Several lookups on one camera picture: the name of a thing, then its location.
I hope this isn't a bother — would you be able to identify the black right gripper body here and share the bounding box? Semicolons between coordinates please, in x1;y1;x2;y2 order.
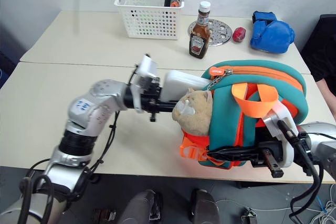
251;141;286;179

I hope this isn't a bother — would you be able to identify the orange and teal backpack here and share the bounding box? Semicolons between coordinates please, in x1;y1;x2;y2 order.
179;59;308;170

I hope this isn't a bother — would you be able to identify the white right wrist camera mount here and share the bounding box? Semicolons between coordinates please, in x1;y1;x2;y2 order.
262;102;300;167

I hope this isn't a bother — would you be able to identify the tan plush cat toy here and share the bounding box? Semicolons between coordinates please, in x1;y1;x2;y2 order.
171;88;214;137

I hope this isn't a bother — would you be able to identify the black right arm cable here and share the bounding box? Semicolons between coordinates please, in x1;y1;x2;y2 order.
277;120;327;224

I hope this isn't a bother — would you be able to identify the brown sauce glass bottle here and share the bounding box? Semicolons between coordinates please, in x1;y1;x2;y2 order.
188;1;212;60

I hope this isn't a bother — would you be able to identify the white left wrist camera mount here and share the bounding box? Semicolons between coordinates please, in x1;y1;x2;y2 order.
132;54;161;114

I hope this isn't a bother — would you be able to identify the thick black body cable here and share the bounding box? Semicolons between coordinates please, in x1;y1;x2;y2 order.
18;166;55;224

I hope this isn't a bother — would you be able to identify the person in black shirt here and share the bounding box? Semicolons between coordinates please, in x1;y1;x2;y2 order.
300;13;336;128

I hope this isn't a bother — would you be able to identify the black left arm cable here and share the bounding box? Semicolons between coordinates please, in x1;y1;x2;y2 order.
70;109;121;201

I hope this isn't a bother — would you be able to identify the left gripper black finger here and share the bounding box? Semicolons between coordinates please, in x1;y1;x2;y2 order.
157;100;181;113

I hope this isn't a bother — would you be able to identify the blue boxing glove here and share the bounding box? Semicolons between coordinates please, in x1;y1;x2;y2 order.
249;10;296;55

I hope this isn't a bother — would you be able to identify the white floor cable bundle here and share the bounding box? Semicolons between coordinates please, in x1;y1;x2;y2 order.
285;182;336;224

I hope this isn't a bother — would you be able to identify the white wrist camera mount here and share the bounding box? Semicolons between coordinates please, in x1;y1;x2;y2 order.
132;54;161;114
262;102;300;167

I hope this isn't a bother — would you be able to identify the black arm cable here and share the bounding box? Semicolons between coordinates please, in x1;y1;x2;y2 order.
277;120;327;224
70;109;121;201

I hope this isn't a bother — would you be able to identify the white perforated plastic basket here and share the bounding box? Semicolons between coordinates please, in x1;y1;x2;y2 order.
113;0;186;41

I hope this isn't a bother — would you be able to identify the round perforated metal plate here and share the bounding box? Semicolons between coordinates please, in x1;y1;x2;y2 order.
187;18;234;47

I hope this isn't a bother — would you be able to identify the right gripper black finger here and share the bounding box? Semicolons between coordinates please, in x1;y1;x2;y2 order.
206;143;264;163

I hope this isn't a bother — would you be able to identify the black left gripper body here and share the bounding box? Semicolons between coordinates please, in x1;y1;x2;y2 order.
141;76;162;123

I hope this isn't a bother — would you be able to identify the dark grey rounded shape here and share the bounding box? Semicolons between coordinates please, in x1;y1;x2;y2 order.
117;189;164;224
189;188;221;224

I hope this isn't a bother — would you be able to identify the white rectangular box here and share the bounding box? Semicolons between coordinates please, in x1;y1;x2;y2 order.
160;70;209;103

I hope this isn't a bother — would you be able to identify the small red fruit-like object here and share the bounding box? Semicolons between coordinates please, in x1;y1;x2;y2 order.
233;26;248;43

